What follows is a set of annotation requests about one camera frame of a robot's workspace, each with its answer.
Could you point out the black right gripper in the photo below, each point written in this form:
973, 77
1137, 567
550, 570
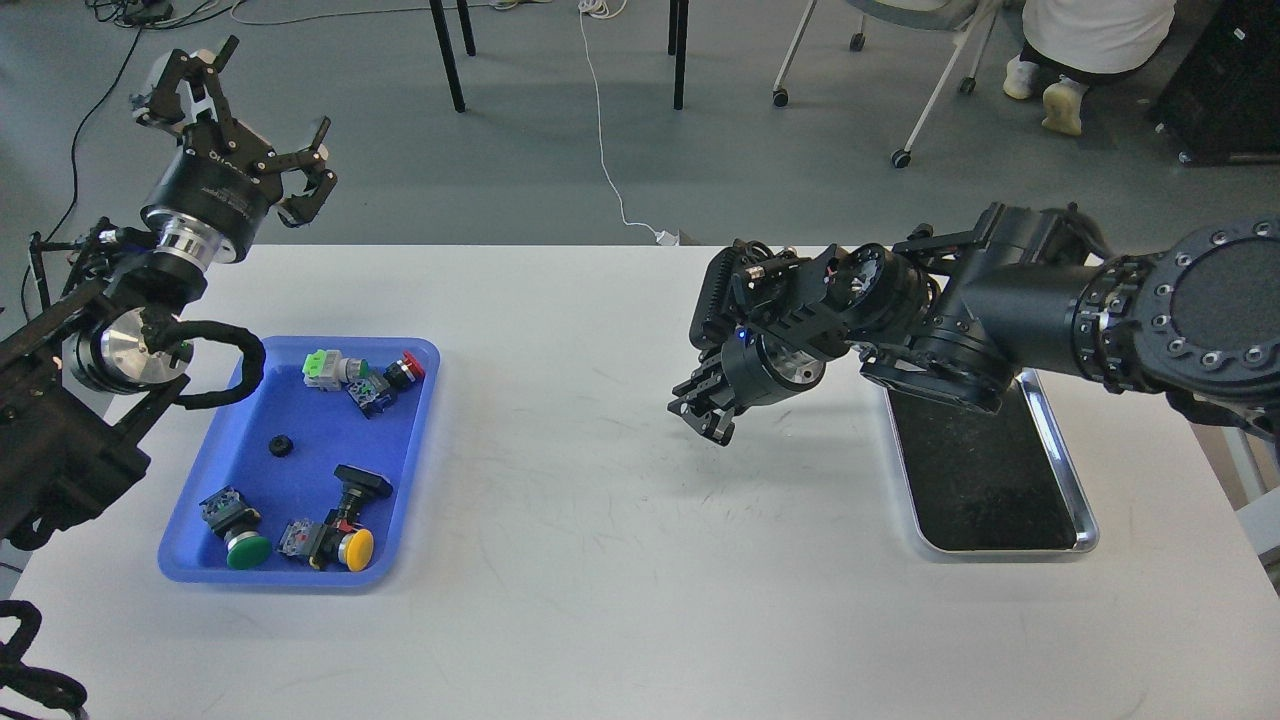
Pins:
766, 324

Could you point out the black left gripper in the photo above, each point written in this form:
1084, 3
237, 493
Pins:
204, 210

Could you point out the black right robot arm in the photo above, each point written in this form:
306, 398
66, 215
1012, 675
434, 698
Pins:
955, 318

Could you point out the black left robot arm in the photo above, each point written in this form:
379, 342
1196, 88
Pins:
87, 378

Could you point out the silver metal tray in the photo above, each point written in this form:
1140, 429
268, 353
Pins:
992, 486

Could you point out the blue plastic tray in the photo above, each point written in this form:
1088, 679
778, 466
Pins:
327, 430

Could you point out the green white push button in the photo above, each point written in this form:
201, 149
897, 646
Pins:
331, 370

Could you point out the black table leg left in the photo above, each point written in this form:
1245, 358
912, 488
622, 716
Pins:
446, 48

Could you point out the black table leg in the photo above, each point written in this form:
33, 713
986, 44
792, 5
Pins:
446, 48
677, 36

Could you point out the white office chair base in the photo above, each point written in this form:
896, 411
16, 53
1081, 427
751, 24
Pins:
961, 22

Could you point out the green mushroom push button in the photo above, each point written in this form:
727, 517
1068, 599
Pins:
233, 519

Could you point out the black table leg right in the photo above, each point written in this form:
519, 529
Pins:
677, 36

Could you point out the person in background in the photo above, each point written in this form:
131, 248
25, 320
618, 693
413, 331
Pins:
1087, 44

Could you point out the black cabinet on floor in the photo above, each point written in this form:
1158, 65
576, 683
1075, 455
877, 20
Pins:
1222, 104

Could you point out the red push button switch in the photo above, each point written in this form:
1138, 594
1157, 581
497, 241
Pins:
373, 390

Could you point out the black selector switch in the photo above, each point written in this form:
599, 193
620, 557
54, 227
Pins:
359, 486

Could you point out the yellow push button switch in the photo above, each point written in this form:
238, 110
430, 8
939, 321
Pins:
320, 544

